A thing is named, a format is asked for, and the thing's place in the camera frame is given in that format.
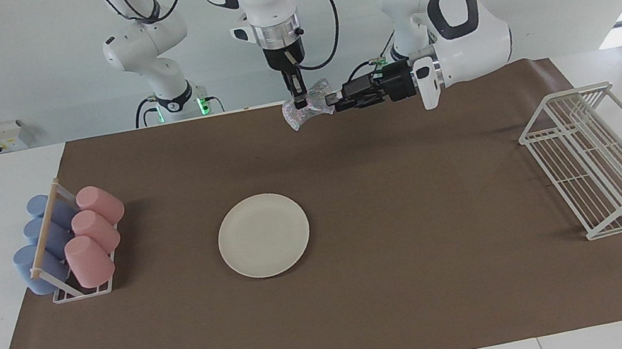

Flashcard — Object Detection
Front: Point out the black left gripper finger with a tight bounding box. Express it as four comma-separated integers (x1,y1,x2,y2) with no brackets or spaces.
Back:
326,88,383,115
340,72,379,98

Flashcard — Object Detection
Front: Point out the cream round plate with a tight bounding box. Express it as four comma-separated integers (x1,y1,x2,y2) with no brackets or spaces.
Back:
210,186,317,285

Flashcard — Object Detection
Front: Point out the brown paper table mat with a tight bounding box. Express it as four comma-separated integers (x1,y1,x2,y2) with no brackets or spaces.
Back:
0,41,622,349

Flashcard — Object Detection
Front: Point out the pink plastic cup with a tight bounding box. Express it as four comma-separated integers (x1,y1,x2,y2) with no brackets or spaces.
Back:
69,205,123,258
74,181,127,230
62,231,118,292

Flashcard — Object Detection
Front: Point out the blue plastic cup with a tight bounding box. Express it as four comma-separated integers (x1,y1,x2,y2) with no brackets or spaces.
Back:
11,238,75,300
25,189,81,236
22,212,76,263

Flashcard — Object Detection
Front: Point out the black left base cable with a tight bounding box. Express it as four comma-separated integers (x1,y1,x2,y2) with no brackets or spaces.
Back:
337,28,405,89

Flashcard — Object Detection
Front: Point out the black base cable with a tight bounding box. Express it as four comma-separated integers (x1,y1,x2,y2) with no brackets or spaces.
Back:
337,28,405,89
130,95,162,129

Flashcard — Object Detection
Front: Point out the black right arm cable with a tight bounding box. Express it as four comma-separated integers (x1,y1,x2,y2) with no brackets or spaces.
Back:
280,0,347,74

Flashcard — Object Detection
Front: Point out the black right base cable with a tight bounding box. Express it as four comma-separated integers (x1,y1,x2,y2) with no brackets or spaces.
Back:
130,95,162,129

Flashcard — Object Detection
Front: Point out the white wire dish rack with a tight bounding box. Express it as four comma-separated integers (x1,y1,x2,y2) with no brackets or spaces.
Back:
511,78,622,250

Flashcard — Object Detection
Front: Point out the wire cup rack wooden handle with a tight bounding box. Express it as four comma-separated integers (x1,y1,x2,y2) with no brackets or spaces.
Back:
14,169,130,308

